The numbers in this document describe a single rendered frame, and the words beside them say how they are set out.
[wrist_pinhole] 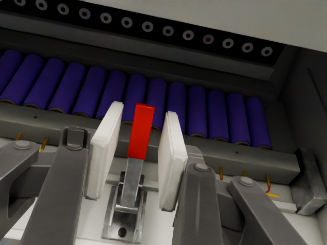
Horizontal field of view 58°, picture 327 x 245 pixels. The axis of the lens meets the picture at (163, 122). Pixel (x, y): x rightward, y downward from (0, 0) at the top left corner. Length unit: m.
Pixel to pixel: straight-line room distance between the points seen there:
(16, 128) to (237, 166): 0.18
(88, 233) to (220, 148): 0.12
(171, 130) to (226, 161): 0.10
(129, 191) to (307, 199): 0.14
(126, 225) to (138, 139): 0.07
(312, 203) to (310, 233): 0.03
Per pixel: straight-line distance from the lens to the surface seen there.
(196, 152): 0.16
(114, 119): 0.16
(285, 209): 0.27
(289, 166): 0.27
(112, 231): 0.22
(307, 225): 0.28
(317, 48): 0.17
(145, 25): 0.30
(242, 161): 0.25
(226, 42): 0.31
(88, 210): 0.23
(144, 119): 0.18
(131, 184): 0.20
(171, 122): 0.17
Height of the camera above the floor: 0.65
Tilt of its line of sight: 27 degrees down
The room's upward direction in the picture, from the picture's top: 13 degrees clockwise
